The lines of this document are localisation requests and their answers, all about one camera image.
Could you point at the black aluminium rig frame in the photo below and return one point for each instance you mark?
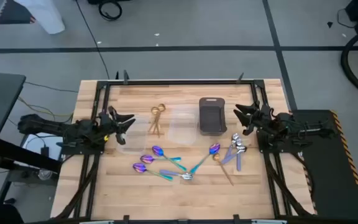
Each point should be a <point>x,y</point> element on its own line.
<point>179,82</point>

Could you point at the small black power adapter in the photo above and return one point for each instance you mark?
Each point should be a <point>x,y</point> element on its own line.
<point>44,151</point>

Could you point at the dark grey plastic bin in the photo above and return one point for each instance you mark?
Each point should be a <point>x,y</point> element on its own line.
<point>212,118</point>

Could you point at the small black scrap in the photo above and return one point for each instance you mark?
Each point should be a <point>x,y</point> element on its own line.
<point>330,24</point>

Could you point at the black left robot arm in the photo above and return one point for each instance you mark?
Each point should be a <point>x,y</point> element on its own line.
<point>42,124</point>

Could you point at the black platform hazard stripe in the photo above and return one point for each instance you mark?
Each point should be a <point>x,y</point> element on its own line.
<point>328,174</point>

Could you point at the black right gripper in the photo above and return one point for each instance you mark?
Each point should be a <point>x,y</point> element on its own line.
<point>263,119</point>

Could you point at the black mat striped edge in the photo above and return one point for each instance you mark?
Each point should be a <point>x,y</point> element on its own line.
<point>11,14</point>

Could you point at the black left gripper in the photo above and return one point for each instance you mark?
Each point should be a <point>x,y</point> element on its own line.
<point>107,127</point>

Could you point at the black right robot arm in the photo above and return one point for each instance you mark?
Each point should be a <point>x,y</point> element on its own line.
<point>291,127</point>

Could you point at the white sheet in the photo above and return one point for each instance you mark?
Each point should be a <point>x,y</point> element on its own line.
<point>54,141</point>

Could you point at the black frame clamp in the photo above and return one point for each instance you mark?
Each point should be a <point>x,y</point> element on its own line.
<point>117,75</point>
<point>236,217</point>
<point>126,218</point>

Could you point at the clear round cup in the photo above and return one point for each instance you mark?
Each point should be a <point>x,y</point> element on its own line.
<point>44,175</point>

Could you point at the person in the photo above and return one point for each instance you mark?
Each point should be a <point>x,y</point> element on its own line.
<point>2,216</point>

